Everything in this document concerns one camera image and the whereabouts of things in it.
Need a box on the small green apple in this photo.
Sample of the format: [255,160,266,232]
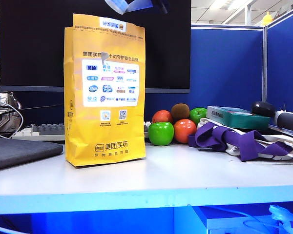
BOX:
[189,107,209,127]

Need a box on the teal cardboard box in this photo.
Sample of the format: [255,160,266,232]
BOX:
[207,105,271,130]

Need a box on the black round device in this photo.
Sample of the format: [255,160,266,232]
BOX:
[250,101,276,118]

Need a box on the large green apple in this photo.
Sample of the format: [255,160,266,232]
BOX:
[147,121,175,147]

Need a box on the large orange fruit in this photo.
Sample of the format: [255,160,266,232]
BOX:
[173,118,198,144]

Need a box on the dark grey fabric pad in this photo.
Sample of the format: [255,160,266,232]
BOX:
[0,137,64,173]

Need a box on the white looped cable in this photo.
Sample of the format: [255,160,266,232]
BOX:
[0,102,24,139]

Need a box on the small orange fruit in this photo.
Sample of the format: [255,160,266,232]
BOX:
[151,110,174,125]

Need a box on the grey cylindrical tool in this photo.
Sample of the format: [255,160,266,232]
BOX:
[273,104,293,134]

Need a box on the ceiling light panel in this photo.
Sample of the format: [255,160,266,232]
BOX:
[209,0,257,12]

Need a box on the black computer monitor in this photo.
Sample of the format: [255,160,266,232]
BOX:
[0,0,192,94]

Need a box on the angled blue partition panel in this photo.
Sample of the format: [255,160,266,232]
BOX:
[263,3,293,113]

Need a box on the white canvas bag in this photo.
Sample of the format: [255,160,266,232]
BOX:
[197,117,293,161]

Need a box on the wide blue partition panel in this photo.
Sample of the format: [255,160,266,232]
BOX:
[190,23,265,117]

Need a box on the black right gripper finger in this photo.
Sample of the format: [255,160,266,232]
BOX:
[152,0,170,14]

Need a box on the yellow toy figure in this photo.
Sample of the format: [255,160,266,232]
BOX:
[262,11,273,26]

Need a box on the thin black cable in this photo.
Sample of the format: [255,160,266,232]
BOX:
[14,103,65,113]

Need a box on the grey and white keyboard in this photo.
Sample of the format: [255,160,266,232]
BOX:
[11,122,152,142]

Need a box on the clear plastic wrap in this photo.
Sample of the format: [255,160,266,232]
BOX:
[268,204,293,234]

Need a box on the purple fabric strap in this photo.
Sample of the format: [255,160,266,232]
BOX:
[188,122,293,162]

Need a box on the white cable under desk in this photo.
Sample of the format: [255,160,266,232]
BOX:
[209,206,280,231]

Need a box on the yellow printed paper bag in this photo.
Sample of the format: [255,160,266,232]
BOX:
[63,13,147,168]

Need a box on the brown kiwi fruit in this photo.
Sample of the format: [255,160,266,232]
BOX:
[170,103,190,122]

